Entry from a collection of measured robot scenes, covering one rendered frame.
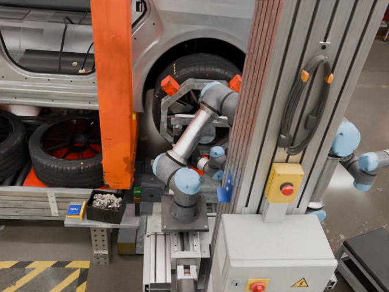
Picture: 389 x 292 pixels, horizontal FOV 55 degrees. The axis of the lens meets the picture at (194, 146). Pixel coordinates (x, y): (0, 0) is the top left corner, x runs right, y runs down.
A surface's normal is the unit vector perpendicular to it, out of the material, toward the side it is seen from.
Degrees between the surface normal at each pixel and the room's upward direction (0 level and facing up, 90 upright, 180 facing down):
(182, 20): 90
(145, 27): 90
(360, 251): 0
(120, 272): 0
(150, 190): 90
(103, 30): 90
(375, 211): 0
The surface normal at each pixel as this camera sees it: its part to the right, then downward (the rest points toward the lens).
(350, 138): 0.33, 0.50
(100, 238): 0.04, 0.62
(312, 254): 0.09, -0.78
